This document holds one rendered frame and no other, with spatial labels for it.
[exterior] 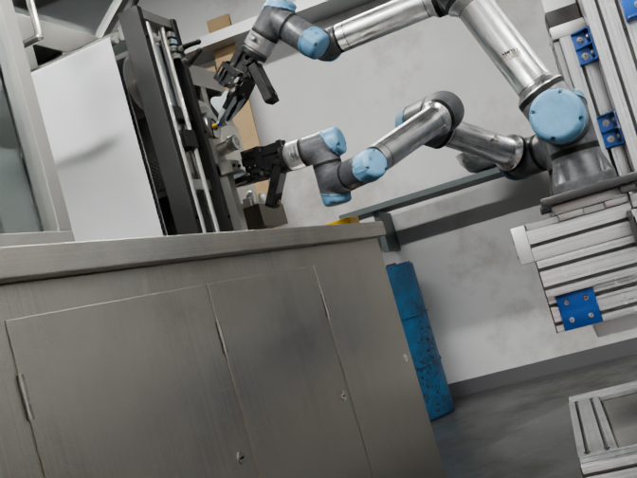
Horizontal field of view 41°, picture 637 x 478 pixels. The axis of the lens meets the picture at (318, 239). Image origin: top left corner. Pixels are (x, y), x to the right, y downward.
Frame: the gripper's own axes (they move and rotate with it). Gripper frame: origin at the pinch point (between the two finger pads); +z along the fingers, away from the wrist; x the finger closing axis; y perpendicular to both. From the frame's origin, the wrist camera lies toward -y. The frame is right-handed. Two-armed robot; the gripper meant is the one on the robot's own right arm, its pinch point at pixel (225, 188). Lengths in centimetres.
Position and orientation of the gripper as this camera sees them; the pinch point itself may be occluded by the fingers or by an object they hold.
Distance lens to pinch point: 232.3
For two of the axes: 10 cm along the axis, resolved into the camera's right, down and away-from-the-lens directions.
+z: -8.9, 2.8, 3.7
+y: -2.7, -9.6, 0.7
